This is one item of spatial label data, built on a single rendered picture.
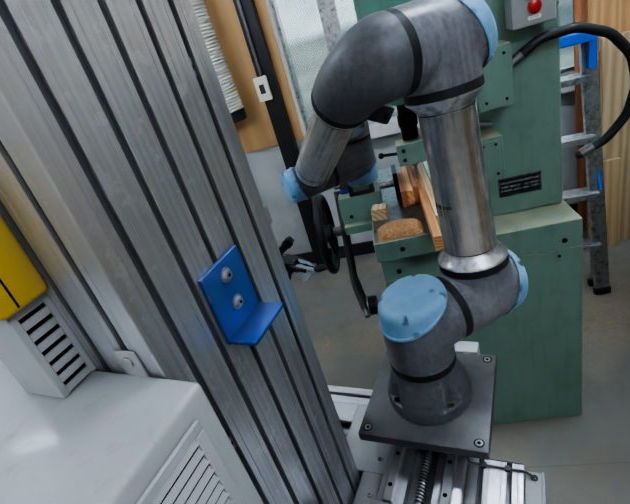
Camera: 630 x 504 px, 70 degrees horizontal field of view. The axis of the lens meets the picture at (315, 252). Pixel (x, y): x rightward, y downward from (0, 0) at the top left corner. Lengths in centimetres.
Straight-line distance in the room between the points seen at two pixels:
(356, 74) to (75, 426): 50
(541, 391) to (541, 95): 100
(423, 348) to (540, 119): 86
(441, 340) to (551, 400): 114
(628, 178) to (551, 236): 138
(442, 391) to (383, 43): 55
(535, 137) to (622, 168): 136
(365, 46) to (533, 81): 83
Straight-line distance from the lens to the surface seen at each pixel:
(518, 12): 129
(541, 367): 174
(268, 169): 290
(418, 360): 77
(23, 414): 53
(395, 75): 62
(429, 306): 73
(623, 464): 186
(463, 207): 73
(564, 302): 159
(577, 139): 220
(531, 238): 143
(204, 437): 44
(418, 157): 145
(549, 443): 187
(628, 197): 283
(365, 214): 145
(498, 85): 128
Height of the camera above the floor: 148
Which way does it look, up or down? 27 degrees down
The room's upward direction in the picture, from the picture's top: 17 degrees counter-clockwise
